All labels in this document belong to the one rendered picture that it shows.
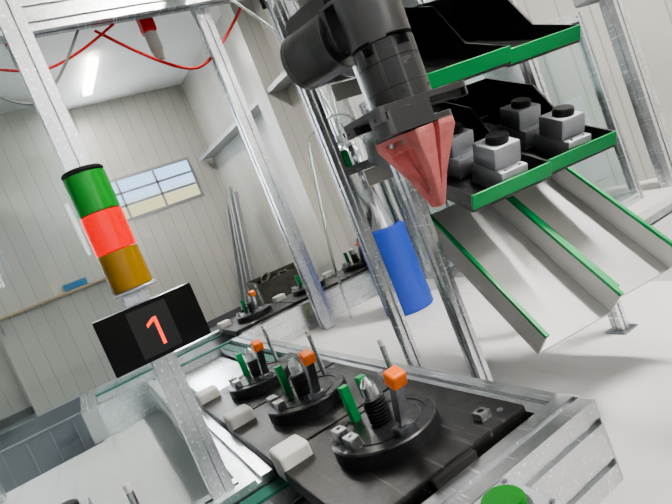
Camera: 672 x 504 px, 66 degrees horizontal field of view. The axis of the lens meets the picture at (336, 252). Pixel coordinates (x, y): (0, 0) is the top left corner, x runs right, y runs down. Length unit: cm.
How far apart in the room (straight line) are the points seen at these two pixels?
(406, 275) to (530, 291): 83
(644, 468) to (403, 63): 52
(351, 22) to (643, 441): 59
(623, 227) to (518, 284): 22
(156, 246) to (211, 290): 118
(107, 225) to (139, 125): 893
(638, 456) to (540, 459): 17
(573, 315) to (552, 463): 23
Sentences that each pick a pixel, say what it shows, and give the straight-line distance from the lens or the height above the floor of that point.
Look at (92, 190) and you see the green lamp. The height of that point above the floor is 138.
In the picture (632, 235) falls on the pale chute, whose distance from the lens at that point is 93.
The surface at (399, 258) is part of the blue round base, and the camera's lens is 157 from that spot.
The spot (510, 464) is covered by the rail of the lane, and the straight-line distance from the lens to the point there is 59.
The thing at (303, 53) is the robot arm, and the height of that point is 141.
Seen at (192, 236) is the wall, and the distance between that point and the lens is 933.
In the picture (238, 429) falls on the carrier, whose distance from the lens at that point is 94.
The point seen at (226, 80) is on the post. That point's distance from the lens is 185.
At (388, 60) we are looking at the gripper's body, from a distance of 47.
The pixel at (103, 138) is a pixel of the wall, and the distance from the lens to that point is 944.
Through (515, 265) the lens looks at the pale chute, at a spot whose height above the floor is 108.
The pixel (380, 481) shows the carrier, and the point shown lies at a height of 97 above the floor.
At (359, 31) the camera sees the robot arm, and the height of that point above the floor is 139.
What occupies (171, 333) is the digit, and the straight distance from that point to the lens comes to 68.
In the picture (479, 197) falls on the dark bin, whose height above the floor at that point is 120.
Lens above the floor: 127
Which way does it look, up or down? 6 degrees down
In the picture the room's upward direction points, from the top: 22 degrees counter-clockwise
